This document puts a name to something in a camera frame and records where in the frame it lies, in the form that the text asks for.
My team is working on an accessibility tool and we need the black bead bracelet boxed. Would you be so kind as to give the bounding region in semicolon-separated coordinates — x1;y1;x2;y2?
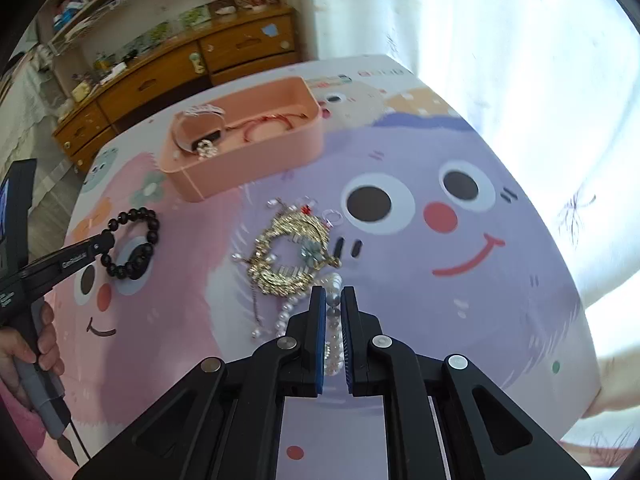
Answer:
98;206;162;281

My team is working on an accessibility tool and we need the white pearl bracelet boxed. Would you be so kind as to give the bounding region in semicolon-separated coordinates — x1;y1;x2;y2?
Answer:
249;271;346;378

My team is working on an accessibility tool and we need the gold rhinestone hair piece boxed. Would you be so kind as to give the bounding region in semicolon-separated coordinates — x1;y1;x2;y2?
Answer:
231;197;341;298

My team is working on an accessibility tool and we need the pink plastic tray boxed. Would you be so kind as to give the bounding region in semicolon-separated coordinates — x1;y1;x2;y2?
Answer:
158;76;324;203

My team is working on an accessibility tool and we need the small silver earring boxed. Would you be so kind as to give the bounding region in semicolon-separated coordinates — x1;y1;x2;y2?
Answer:
321;209;344;229

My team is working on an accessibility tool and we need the left hand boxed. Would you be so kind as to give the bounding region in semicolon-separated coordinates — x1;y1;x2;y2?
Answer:
0;300;66;409

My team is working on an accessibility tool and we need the right hand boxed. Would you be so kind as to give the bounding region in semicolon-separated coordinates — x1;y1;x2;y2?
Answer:
582;344;640;418

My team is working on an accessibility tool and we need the white lace covered cabinet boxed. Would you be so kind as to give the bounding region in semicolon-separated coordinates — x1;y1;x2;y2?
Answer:
1;48;67;174

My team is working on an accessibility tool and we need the pink blanket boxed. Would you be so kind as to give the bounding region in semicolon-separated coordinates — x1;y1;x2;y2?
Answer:
1;384;75;479

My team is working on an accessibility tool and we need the cartoon printed table mat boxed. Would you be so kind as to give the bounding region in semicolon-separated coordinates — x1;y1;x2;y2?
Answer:
52;58;600;479

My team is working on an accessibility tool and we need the wooden desk with drawers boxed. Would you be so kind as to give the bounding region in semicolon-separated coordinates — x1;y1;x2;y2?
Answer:
53;4;302;174

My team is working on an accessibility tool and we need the white floral curtain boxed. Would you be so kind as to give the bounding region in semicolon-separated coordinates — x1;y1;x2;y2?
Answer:
290;0;639;304

